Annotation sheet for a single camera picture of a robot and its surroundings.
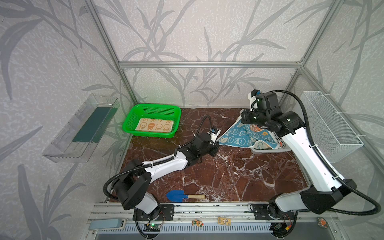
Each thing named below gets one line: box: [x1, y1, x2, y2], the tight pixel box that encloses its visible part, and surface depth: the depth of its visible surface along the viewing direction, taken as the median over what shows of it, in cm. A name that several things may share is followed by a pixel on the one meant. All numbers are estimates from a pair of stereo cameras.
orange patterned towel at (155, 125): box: [135, 118, 175, 133], surface depth 110 cm
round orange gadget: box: [317, 216, 329, 229], surface depth 72 cm
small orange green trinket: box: [192, 219, 204, 227], surface depth 72 cm
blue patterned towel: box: [217, 110, 282, 150], surface depth 91 cm
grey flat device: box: [88, 218, 127, 230], surface depth 70 cm
